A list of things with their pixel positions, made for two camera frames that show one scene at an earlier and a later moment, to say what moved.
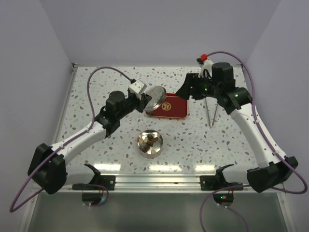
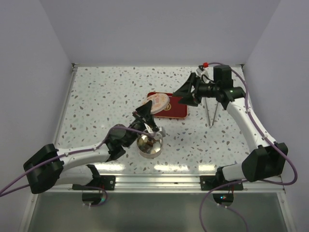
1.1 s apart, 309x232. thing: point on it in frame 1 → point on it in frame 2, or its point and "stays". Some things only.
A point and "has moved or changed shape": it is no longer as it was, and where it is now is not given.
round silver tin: x=149 y=143 stays
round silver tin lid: x=158 y=94 has moved or changed shape
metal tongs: x=210 y=125 stays
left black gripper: x=142 y=103 → x=142 y=114
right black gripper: x=192 y=79 stays
